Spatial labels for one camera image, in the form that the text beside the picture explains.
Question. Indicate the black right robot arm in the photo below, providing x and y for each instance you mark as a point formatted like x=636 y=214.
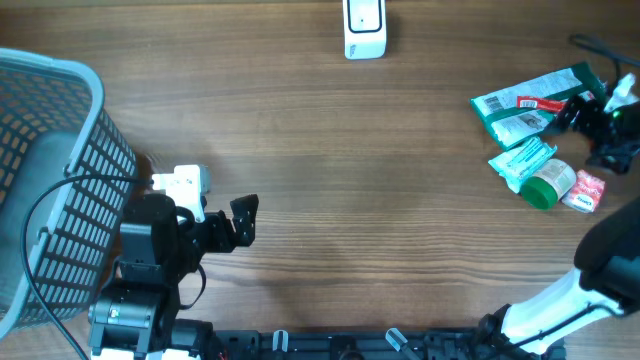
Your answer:
x=604 y=280

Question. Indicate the red Nescafe coffee stick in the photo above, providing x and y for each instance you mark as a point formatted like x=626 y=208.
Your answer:
x=551 y=105

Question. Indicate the grey plastic mesh basket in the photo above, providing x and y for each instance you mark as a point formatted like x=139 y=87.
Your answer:
x=65 y=169

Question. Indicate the small jar green lid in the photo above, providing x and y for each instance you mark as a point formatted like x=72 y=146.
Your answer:
x=548 y=184

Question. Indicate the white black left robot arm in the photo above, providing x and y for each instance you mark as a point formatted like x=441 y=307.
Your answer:
x=135 y=315

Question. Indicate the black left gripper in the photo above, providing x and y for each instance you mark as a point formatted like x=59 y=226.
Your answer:
x=244 y=225

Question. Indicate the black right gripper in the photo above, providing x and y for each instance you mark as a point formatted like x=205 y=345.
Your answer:
x=588 y=123

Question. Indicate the small red snack packet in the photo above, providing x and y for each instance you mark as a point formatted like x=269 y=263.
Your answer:
x=586 y=194

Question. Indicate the white barcode scanner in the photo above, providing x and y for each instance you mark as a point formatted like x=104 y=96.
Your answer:
x=365 y=30

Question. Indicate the light green tissue pack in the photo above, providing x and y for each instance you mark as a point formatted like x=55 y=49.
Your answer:
x=520 y=163

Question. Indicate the green 3M gloves pack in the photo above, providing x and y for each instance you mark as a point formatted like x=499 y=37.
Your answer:
x=516 y=113

